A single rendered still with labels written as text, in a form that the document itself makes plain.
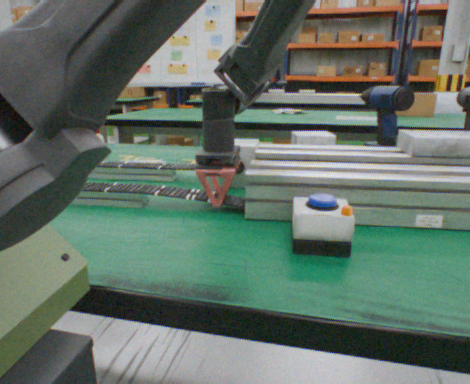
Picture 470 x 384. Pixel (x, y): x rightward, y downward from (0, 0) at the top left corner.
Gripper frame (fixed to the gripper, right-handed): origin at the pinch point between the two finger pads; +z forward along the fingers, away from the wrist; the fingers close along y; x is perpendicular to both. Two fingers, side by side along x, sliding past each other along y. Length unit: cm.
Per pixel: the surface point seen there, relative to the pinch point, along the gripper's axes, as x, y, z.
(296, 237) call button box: -13.9, -17.1, -0.6
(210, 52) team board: 62, 290, -43
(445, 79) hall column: -242, 537, -19
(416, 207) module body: -33.6, -4.0, -1.3
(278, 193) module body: -11.0, -5.1, -3.0
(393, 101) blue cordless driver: -38, 32, -16
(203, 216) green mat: 2.0, -4.6, 2.1
